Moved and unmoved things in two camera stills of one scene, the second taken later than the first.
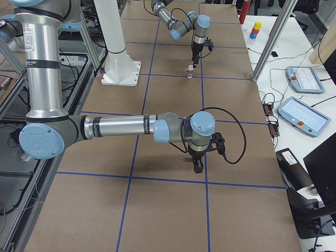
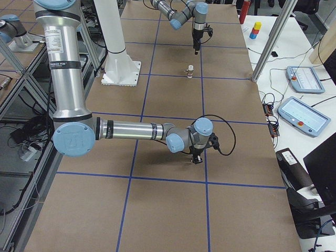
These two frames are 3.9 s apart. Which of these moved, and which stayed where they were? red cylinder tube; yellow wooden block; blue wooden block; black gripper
Moved: black gripper
Stayed: blue wooden block; red cylinder tube; yellow wooden block
